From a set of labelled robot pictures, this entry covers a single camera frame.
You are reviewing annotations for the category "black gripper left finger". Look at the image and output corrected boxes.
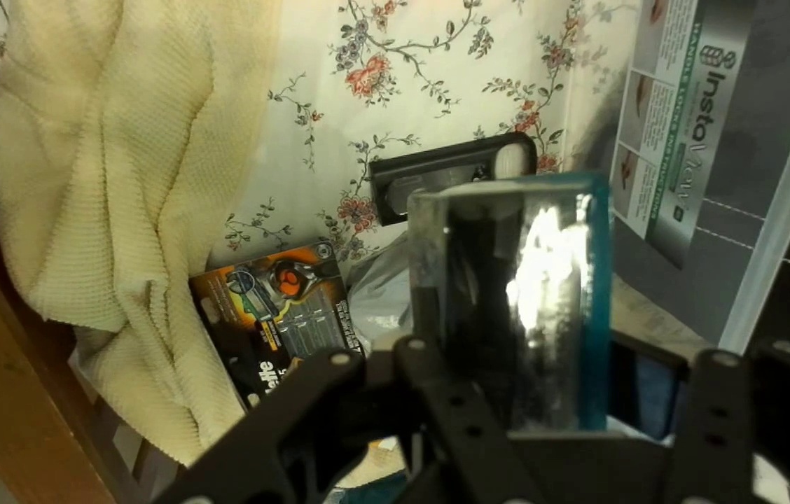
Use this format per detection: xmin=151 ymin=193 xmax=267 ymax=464
xmin=155 ymin=335 xmax=547 ymax=504

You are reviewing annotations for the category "cream knit blanket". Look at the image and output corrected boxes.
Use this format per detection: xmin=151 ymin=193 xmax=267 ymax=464
xmin=0 ymin=0 xmax=288 ymax=471

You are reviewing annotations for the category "floral bed sheet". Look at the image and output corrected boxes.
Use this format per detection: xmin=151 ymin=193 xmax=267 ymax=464
xmin=207 ymin=0 xmax=659 ymax=282

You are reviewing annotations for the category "black Gillette razor blade box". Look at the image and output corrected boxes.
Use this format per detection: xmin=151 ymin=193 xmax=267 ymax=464
xmin=407 ymin=167 xmax=699 ymax=442

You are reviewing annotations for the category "brown wooden bed footboard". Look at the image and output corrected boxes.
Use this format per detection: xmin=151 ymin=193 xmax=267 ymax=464
xmin=0 ymin=54 xmax=127 ymax=504

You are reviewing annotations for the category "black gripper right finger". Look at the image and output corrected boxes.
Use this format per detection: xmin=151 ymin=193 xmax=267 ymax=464
xmin=664 ymin=338 xmax=790 ymax=504

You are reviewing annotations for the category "small black rectangular magnifier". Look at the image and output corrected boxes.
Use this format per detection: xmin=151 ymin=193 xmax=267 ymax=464
xmin=367 ymin=130 xmax=540 ymax=229

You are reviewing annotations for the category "clear plastic storage bin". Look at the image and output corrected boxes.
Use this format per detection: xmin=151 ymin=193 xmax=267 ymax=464
xmin=560 ymin=0 xmax=790 ymax=359

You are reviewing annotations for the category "grey plastic shopping bag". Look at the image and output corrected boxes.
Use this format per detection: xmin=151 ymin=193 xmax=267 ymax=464
xmin=344 ymin=249 xmax=417 ymax=351

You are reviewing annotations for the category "orange black battery pack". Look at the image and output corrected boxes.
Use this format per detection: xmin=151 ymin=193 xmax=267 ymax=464
xmin=187 ymin=240 xmax=367 ymax=412

